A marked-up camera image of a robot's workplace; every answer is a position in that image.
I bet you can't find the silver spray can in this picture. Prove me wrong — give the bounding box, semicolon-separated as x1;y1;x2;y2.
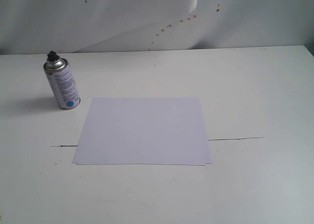
43;51;80;110

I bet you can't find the white backdrop paper sheet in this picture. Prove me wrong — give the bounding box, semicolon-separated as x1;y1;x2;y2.
0;0;314;55

